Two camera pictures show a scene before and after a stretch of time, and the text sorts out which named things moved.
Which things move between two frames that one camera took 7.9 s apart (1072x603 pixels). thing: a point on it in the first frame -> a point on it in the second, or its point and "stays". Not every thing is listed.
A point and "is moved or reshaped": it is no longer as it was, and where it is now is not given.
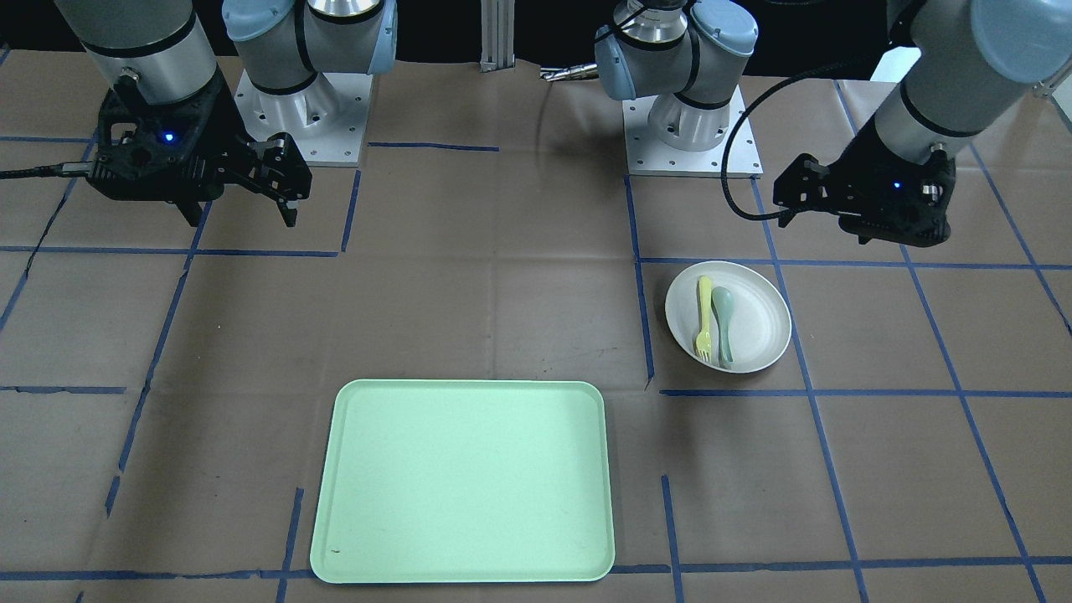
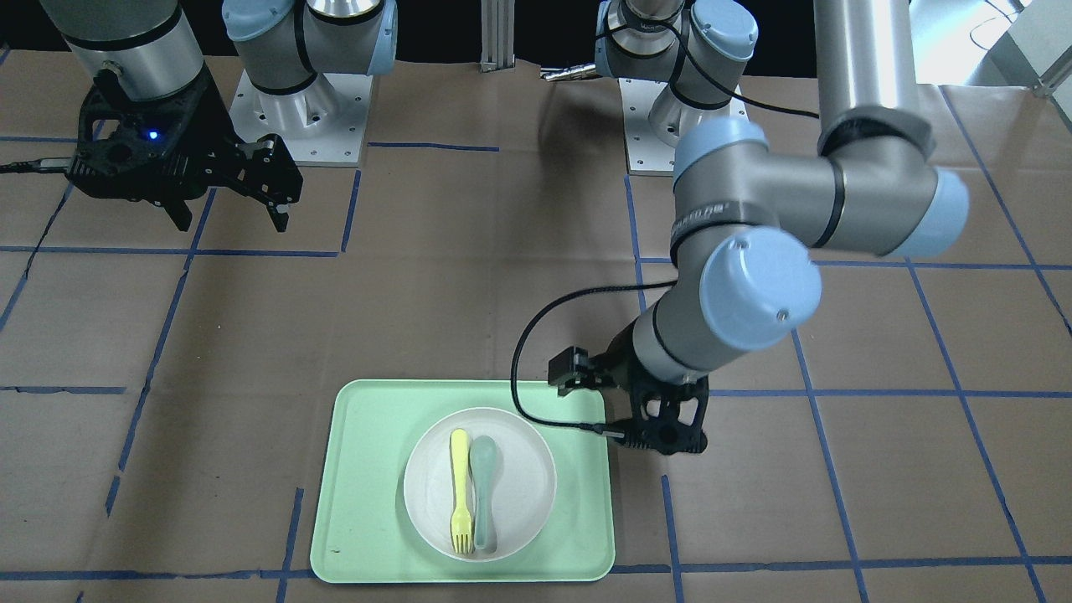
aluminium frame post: x=497 y=32 stays
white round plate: x=761 y=320 is moved or reshaped
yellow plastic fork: x=703 y=336 is moved or reshaped
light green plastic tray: x=452 y=481 stays
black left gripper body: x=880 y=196 -> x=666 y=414
